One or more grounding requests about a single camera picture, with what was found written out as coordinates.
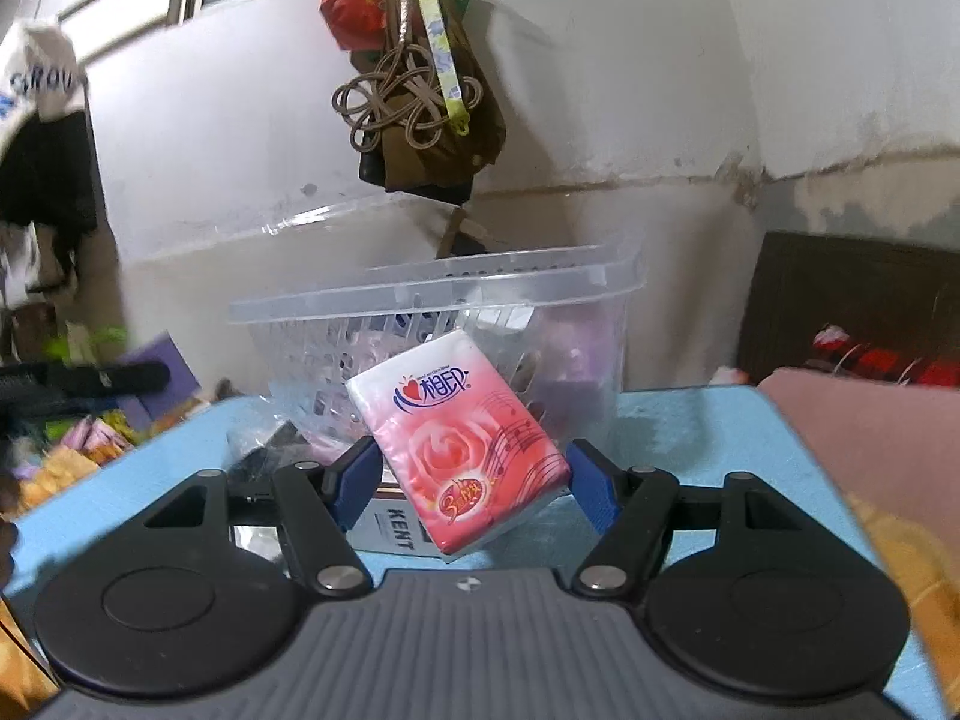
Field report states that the purple box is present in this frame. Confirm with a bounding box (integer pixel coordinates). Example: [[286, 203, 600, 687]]
[[117, 333, 200, 431]]

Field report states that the white Kent cigarette box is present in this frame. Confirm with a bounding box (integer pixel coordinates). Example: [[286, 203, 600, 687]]
[[347, 484, 443, 557]]

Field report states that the pink white tissue pack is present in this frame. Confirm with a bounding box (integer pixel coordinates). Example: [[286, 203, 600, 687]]
[[347, 330, 569, 557]]

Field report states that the grey silver box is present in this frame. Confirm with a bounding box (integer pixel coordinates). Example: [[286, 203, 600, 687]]
[[226, 421, 308, 483]]

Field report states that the person left hand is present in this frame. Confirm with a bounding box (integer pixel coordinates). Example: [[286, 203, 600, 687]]
[[0, 468, 20, 589]]

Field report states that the green plastic bag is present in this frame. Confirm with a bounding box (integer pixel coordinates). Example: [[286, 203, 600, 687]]
[[44, 322, 127, 364]]

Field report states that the pink pillow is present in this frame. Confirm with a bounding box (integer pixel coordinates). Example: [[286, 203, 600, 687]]
[[758, 369, 958, 553]]

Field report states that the white black hanging jacket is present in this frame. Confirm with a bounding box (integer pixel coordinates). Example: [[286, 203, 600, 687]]
[[2, 20, 98, 296]]

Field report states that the red plaid blanket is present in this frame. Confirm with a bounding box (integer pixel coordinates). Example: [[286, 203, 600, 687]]
[[805, 325, 960, 388]]

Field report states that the dark wooden headboard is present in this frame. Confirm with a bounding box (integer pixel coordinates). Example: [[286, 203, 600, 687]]
[[736, 232, 958, 382]]

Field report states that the clear plastic perforated basket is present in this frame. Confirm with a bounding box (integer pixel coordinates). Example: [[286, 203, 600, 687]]
[[229, 242, 643, 447]]

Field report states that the brown hanging bag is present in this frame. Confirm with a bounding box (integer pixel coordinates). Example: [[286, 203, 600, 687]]
[[332, 0, 506, 206]]

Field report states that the red hanging paper bag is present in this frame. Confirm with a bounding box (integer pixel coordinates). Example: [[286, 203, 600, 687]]
[[319, 0, 386, 52]]

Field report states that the black power adapter with cable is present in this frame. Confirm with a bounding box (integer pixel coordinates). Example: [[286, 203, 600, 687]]
[[436, 206, 490, 260]]

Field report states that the coiled tan rope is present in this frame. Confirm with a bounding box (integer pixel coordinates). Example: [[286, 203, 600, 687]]
[[330, 42, 485, 153]]

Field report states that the yellow patterned lanyard strap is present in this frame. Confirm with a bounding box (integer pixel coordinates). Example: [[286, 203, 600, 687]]
[[400, 0, 474, 137]]

